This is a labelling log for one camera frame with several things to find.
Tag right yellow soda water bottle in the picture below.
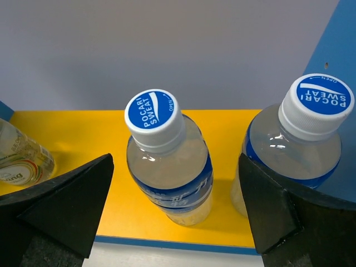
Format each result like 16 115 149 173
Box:
1 119 56 186

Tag Pocari water bottle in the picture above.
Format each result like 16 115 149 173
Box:
230 73 355 219
124 88 214 226

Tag blue shelf with yellow board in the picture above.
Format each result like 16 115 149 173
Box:
1 1 355 243

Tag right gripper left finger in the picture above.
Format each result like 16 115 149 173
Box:
1 154 114 266

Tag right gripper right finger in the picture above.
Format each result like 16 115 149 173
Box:
238 154 355 266

